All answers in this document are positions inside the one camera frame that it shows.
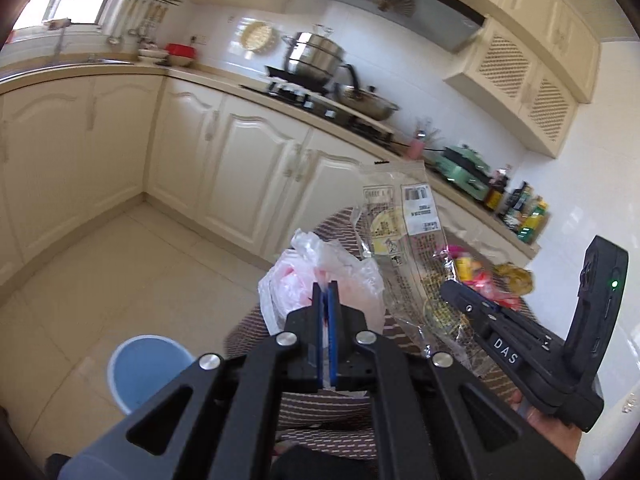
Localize white pink plastic bag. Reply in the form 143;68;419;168
258;230;385;335

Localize clear printed food wrapper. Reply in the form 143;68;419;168
359;160;476;367

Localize blue plastic trash bin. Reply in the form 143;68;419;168
106;335;194;415

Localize colourful snack trash pile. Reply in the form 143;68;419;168
447;245;534;311

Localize steel kitchen sink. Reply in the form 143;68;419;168
45;58;134;67

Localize right hand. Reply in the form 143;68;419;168
509;390;582;462

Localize brown polka dot tablecloth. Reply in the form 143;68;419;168
224;207;516;460

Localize green label oil bottle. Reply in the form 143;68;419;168
518;197;548;244

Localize dark soy sauce bottle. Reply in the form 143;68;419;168
483;165;512;214

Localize green electric cooker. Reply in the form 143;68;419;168
434;144;490;202

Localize pink utensil holder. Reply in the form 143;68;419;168
405;117;439;160

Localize cream lower cabinets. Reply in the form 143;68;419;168
0;62;542;306

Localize cream cabinets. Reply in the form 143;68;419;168
191;0;601;157
0;62;542;306

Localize cream upper cabinets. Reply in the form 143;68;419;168
191;0;601;157

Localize black gas stove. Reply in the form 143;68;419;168
241;80;395;145

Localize red bowl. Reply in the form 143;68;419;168
165;44;196;67

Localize stainless steel stock pot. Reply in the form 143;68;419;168
281;24;345;86

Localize chrome faucet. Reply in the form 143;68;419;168
44;18;72;65

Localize hanging utensil rack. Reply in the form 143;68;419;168
101;0;182;50

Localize steel wok with handle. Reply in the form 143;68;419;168
332;63;400;122

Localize round cream wall strainer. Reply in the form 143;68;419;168
240;21;274;54

